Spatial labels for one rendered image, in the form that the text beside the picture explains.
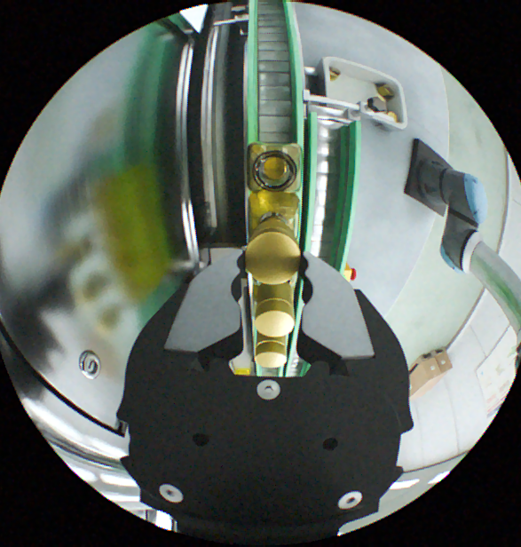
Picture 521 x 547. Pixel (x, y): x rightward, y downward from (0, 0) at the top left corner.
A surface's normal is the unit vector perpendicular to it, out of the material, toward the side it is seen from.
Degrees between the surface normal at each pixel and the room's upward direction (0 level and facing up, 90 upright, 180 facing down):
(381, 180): 0
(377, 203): 0
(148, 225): 91
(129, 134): 90
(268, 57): 0
